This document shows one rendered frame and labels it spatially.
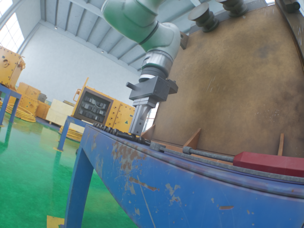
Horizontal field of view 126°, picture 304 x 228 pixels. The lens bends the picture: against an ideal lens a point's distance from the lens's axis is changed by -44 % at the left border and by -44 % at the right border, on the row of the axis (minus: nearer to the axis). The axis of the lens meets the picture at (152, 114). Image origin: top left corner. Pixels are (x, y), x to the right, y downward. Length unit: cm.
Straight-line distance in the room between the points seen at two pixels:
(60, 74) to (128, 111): 1346
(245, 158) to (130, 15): 39
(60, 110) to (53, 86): 993
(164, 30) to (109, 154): 37
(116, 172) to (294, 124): 38
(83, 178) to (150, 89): 49
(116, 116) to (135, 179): 260
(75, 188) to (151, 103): 51
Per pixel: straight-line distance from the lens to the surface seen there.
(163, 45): 43
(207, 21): 66
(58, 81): 1565
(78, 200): 72
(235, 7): 65
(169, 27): 47
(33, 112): 589
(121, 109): 281
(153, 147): 22
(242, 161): 20
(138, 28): 40
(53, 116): 577
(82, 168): 64
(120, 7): 40
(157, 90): 34
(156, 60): 40
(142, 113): 36
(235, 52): 52
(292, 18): 52
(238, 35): 58
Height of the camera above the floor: 64
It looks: 12 degrees up
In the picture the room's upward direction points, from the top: 17 degrees clockwise
